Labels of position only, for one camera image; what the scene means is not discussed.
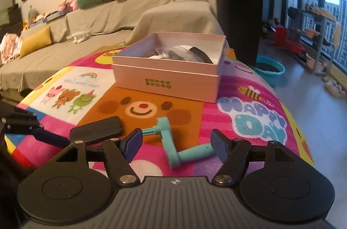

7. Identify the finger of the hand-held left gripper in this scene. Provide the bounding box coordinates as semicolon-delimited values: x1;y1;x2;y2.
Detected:
0;116;69;149
0;106;38;119

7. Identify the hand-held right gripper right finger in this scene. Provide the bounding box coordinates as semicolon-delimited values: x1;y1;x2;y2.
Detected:
210;129;299;186

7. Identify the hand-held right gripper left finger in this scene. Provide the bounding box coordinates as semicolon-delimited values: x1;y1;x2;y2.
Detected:
57;128;143;186

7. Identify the teal crank handle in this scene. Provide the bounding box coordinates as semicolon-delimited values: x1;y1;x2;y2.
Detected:
141;117;217;169

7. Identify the black case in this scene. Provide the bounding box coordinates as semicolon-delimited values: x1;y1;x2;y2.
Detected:
69;116;123;145

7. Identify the pink cardboard box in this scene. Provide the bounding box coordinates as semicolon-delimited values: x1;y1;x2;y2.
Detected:
112;32;227;104

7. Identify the black wedge nozzle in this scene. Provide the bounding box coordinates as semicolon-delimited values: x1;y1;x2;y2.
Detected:
168;45;214;65

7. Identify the clear plastic bag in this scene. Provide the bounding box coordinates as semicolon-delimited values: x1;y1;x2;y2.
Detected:
152;46;174;59

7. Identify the colourful cartoon play mat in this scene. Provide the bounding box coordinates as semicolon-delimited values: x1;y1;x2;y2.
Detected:
8;46;315;186

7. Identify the pink cloth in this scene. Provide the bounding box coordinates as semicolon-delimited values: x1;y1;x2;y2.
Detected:
0;33;23;65

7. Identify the yellow cushion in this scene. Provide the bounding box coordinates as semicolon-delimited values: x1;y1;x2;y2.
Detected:
19;26;52;59

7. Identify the blue plastic basin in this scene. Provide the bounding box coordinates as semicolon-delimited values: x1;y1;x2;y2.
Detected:
253;55;286;87

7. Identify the white plush toy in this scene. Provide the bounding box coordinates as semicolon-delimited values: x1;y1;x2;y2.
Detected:
72;32;90;44

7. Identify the dark furniture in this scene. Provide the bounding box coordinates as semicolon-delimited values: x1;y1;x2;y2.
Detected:
0;0;23;29

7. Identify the grey plush toy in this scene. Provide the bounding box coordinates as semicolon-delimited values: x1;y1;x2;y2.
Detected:
28;5;38;21

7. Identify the blue flat box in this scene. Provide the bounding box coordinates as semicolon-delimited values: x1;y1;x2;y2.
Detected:
41;11;74;22

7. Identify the sofa with beige cover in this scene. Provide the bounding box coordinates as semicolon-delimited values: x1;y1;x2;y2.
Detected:
0;0;225;99

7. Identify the red bucket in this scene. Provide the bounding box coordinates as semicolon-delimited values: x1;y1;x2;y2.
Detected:
275;27;288;46

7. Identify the pair of beige slippers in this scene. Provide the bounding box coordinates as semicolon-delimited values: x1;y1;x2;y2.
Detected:
324;76;346;97

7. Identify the dark curtain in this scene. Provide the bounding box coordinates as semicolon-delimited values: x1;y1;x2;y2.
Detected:
215;0;265;67

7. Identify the balcony shelf rack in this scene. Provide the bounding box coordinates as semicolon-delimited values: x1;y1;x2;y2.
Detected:
287;5;342;75

